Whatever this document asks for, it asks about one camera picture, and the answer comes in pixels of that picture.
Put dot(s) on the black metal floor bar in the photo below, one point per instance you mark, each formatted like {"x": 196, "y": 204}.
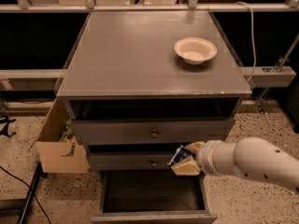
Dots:
{"x": 30, "y": 195}

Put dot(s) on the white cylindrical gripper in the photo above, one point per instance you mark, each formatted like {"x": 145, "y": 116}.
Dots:
{"x": 205, "y": 158}

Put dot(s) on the metal rail frame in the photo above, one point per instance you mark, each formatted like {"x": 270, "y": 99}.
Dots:
{"x": 38, "y": 36}

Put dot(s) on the blue rxbar blueberry wrapper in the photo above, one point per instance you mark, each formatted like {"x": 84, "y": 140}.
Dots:
{"x": 182, "y": 153}

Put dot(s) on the cardboard box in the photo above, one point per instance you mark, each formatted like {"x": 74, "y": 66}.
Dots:
{"x": 55, "y": 156}

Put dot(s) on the grey drawer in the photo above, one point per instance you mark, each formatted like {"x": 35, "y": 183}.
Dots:
{"x": 152, "y": 197}
{"x": 130, "y": 161}
{"x": 91, "y": 132}

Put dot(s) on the grey bottom drawer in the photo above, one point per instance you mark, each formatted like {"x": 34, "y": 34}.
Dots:
{"x": 152, "y": 197}

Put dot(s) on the white paper bowl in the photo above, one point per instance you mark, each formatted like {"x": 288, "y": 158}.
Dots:
{"x": 195, "y": 50}

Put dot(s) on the grey drawer cabinet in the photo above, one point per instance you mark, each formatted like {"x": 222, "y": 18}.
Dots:
{"x": 125, "y": 68}

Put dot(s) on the grey middle drawer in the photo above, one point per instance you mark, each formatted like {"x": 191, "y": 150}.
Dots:
{"x": 130, "y": 161}

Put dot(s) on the grey top drawer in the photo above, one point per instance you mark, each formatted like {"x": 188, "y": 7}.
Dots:
{"x": 91, "y": 132}

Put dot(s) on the black stand foot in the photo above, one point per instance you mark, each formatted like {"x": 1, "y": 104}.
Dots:
{"x": 5, "y": 120}

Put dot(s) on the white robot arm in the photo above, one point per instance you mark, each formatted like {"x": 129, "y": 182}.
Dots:
{"x": 251, "y": 158}

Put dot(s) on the green item in box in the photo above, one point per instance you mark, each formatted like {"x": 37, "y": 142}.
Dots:
{"x": 67, "y": 134}

